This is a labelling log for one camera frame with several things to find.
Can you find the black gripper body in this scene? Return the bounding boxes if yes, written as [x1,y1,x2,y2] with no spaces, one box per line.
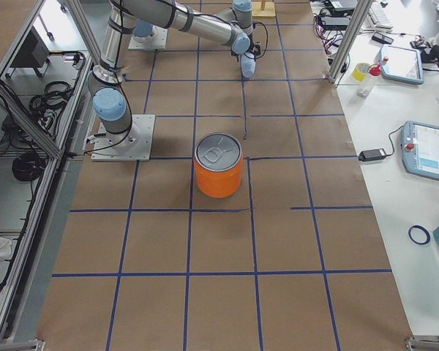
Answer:
[233,42,263,59]

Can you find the translucent white plastic cup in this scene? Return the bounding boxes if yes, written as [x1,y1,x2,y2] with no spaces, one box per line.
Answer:
[239,53,256,79]

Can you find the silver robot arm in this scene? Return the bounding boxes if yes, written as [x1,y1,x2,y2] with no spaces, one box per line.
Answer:
[88,1,260,148]
[133,19,157,42]

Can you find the wooden cup tree stand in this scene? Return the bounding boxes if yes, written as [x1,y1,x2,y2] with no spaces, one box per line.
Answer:
[252,0,276,18]

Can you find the yellow tape roll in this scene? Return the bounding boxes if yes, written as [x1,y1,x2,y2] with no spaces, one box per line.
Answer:
[352,62,371,82]

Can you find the orange can-shaped container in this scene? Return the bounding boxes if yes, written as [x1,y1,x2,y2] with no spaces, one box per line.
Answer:
[194,132,243,198]

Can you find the red-capped squeeze bottle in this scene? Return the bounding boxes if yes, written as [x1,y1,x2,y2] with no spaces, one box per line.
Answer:
[357,61,383,97]

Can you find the blue teach pendant far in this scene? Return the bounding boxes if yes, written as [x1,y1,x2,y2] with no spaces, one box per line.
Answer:
[379,44,424,85]

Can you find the blue teach pendant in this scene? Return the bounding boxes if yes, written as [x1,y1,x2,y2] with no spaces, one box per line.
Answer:
[401,121,439,180]
[379,44,424,85]

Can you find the black power adapter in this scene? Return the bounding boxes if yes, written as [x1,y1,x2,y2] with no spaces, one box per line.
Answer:
[358,148,387,162]

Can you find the blue teach pendant near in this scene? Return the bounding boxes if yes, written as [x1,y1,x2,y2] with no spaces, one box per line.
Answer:
[401,121,439,180]

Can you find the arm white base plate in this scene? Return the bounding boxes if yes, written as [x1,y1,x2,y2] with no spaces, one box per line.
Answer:
[91,114,156,162]
[128,26,168,51]

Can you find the aluminium frame post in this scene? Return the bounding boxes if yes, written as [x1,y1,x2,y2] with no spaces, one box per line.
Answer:
[327,0,372,83]

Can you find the coiled black cables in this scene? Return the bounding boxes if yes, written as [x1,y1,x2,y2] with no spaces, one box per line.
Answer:
[29,80,76,118]

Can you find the blue tape ring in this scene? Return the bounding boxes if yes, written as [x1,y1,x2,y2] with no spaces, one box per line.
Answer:
[408,224,431,246]

